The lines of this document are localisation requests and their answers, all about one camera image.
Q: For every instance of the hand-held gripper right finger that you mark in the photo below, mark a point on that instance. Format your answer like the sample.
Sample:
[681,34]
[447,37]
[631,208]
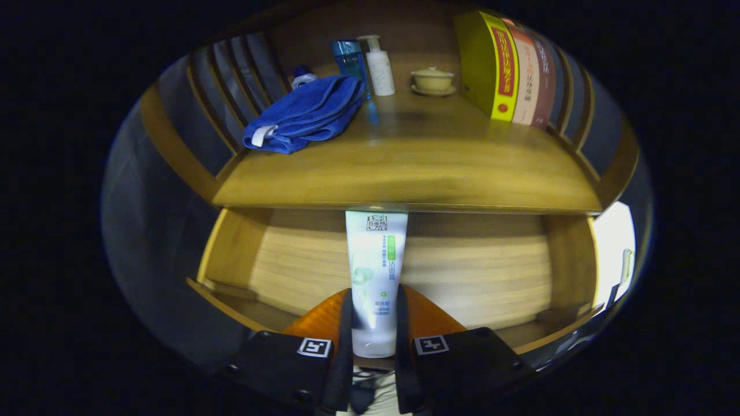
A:
[402,346]

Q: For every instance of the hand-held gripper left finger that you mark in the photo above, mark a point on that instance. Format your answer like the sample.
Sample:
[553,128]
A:
[346,346]

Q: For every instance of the white facial cleanser tube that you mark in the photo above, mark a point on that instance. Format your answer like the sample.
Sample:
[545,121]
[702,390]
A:
[376,260]

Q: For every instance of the brown wooden drawer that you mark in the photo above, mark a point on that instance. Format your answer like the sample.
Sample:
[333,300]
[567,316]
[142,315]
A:
[462,271]

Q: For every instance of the wooden countertop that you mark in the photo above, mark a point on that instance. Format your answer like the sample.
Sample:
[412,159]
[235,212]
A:
[416,162]

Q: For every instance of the white side cabinet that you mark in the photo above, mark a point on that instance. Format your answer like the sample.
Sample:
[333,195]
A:
[610,248]

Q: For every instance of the brown wooden cabinet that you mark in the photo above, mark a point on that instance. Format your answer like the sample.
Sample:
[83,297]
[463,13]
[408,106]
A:
[173,141]

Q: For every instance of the folded blue towel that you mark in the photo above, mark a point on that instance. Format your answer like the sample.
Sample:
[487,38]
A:
[306,115]

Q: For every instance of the beige lidded teacup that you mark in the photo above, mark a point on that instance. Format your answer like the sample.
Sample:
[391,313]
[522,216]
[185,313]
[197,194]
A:
[432,81]

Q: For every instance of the small blue-capped white bottle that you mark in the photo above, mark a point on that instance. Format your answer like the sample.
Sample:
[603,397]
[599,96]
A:
[303,78]

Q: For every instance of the white pump bottle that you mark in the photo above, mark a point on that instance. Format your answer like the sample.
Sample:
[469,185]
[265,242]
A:
[381,72]

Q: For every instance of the teal blue bottle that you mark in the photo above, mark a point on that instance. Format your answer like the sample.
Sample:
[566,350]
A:
[348,58]

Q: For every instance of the thick yellow book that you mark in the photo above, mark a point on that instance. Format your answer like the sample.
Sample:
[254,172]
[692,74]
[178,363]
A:
[480,63]

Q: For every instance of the beige orange book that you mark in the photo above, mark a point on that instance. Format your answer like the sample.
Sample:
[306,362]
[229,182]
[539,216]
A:
[527,75]

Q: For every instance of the brown book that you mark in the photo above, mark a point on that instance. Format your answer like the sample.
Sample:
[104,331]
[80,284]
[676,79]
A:
[544,81]

